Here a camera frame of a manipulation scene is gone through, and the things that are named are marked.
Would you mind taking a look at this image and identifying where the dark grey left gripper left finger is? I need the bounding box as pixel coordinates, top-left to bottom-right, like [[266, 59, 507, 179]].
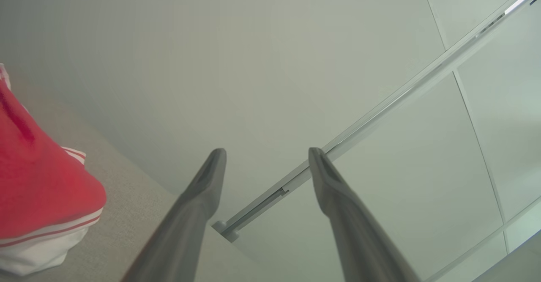
[[122, 148, 227, 282]]

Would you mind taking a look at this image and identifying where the red jersey with white sleeves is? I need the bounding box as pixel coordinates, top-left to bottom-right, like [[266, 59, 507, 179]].
[[0, 63, 107, 276]]

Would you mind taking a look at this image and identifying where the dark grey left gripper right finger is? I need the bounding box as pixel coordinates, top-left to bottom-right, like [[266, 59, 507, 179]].
[[309, 148, 421, 282]]

